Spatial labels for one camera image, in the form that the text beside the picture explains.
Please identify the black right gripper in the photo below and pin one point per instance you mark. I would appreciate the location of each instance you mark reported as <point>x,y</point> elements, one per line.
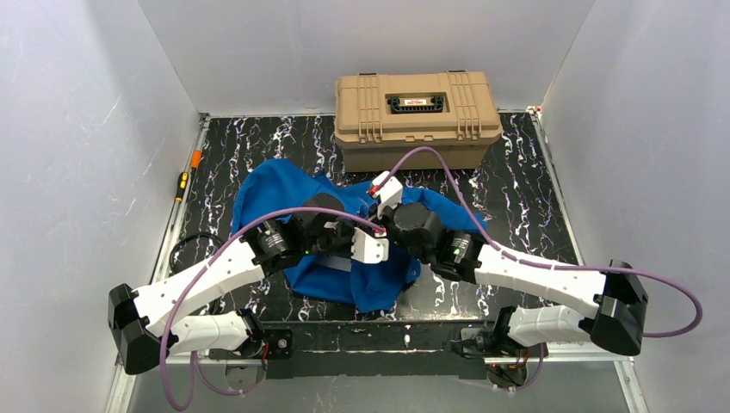
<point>400,213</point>

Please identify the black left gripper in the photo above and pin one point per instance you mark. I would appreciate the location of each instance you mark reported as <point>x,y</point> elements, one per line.
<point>344,238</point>

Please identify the blue zip jacket white lining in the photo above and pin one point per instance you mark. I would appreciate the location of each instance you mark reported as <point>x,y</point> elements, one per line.
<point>277,184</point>

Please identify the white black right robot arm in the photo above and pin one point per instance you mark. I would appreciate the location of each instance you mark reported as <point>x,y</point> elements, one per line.
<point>606,306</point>

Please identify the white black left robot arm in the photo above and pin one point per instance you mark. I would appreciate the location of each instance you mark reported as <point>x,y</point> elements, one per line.
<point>152,322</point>

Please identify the tan plastic toolbox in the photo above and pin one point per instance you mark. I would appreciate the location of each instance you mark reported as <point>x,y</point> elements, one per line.
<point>379,118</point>

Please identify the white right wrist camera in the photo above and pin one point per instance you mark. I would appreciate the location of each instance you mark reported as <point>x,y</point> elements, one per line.
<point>387,191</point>

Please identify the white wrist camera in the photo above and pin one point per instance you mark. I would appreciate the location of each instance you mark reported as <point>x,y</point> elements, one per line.
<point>387,191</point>
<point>369,249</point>

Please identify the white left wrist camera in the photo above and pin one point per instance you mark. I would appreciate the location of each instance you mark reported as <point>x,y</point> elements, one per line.
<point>369,249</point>

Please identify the orange handled screwdriver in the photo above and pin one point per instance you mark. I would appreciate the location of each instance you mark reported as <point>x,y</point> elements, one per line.
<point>195,160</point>

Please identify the yellow black handled screwdriver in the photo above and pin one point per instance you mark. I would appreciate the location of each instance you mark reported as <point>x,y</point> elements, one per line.
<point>181,186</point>

